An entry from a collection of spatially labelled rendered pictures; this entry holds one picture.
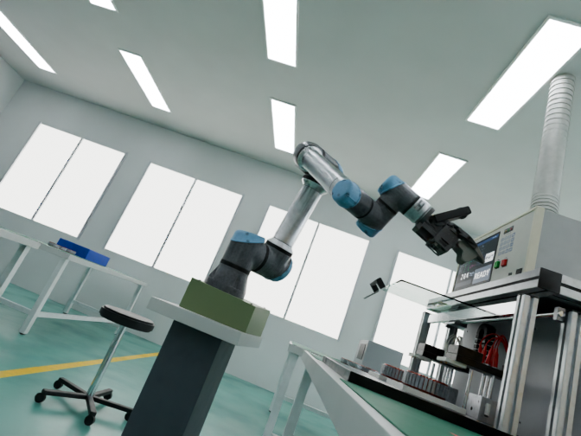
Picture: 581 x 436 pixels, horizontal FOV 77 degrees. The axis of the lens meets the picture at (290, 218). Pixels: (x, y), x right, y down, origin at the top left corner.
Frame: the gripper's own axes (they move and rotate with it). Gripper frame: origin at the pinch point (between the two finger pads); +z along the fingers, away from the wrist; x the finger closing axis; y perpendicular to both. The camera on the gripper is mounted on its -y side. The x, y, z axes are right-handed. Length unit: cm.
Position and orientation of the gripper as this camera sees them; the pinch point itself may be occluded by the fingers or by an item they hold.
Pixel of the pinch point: (482, 258)
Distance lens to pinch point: 120.4
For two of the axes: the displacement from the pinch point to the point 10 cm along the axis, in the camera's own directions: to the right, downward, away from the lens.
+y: -7.2, 6.6, -2.1
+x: 0.0, -3.1, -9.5
